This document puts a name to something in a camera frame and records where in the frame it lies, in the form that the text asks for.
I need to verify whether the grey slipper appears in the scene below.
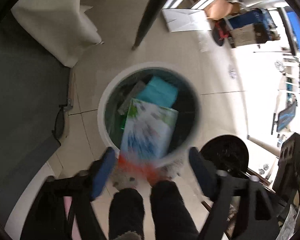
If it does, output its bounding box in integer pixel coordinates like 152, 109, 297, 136
159, 157, 185, 180
110, 166, 138, 191

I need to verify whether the grey folding cot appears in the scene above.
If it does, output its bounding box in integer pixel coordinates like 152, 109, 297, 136
0, 17, 70, 223

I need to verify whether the left grey slipper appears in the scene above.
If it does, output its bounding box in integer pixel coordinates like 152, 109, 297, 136
110, 166, 138, 191

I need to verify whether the teal packet in bin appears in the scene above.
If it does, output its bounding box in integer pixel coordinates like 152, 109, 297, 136
135, 76, 178, 108

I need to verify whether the blue white green box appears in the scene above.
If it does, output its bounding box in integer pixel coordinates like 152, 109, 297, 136
118, 97, 179, 181

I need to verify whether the pink suitcase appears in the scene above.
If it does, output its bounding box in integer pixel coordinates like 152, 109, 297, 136
63, 196, 82, 240

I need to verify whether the black round stool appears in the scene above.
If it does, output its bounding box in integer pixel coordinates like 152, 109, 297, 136
200, 134, 249, 178

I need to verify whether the left black trouser leg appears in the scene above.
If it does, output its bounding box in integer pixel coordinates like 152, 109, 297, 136
108, 188, 145, 239

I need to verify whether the black trouser leg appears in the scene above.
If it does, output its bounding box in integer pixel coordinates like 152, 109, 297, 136
150, 180, 199, 239
108, 188, 145, 239

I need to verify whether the white flat carton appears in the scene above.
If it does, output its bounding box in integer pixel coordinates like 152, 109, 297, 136
162, 9, 211, 33

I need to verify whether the beige cloth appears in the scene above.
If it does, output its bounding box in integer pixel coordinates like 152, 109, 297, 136
11, 0, 102, 68

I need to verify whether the right black trouser leg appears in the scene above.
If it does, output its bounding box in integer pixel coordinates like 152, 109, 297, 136
150, 180, 199, 239

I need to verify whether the brown cardboard box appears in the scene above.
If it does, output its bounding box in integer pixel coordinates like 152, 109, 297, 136
191, 0, 241, 21

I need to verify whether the right grey slipper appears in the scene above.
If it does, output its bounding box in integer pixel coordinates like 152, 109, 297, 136
159, 157, 185, 180

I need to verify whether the white round trash bin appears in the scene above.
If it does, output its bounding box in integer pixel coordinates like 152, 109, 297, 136
97, 62, 202, 172

